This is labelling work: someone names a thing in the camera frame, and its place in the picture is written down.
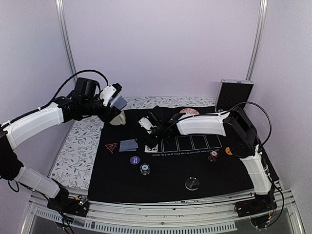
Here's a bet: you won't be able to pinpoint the purple small blind button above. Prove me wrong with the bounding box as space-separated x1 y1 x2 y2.
130 156 140 165

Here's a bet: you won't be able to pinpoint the blue playing card deck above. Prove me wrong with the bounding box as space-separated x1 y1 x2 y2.
110 94 127 110

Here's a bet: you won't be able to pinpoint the aluminium frame post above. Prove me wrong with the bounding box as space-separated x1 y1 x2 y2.
55 0 77 75
245 0 268 81

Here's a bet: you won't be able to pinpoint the aluminium front rail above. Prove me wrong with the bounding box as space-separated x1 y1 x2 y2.
21 190 308 234

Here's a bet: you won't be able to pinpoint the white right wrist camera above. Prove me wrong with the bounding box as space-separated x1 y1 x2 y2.
138 117 154 134

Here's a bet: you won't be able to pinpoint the stack of poker chips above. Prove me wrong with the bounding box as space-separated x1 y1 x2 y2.
140 163 150 176

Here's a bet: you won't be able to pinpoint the red patterned bowl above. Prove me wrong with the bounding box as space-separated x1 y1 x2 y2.
179 108 199 115

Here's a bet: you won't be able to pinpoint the triangular all in token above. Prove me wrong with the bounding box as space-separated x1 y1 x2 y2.
105 143 117 154

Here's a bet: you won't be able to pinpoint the black round dealer button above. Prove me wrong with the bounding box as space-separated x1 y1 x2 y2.
185 177 200 191

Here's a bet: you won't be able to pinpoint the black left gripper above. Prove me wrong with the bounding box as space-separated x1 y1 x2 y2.
82 94 121 122

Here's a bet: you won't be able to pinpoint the white ribbed ceramic mug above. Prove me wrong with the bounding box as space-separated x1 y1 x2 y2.
109 110 126 126

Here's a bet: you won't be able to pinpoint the floral white tablecloth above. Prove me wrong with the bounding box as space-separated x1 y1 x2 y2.
49 97 216 190

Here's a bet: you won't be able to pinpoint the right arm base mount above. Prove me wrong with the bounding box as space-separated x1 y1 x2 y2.
234 194 277 229

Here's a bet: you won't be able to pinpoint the left aluminium frame post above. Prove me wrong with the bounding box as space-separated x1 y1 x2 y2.
55 0 77 75

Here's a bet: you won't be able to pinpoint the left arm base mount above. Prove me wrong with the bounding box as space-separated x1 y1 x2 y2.
46 180 90 218

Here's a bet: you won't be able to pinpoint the queen of spades card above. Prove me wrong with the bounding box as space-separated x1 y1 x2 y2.
144 144 158 153

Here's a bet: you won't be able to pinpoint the face-down cards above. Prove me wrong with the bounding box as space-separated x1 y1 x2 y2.
119 139 138 152

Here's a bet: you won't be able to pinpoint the black poker mat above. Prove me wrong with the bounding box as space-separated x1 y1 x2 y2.
88 109 254 203

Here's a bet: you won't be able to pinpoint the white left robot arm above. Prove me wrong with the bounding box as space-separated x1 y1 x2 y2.
0 69 126 212

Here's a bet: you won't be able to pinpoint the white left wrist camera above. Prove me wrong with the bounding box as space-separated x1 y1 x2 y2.
99 83 122 107

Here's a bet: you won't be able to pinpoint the aluminium poker chip case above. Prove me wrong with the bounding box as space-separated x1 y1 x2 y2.
215 79 254 113

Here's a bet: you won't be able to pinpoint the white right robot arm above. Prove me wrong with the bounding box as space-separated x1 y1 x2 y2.
138 104 276 213

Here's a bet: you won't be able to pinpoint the right aluminium frame post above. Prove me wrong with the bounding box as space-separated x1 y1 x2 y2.
245 0 268 81

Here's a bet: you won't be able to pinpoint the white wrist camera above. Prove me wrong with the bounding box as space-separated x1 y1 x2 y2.
138 117 154 134
99 83 122 107

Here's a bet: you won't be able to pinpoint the orange big blind button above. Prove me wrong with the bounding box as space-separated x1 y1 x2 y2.
225 147 233 156

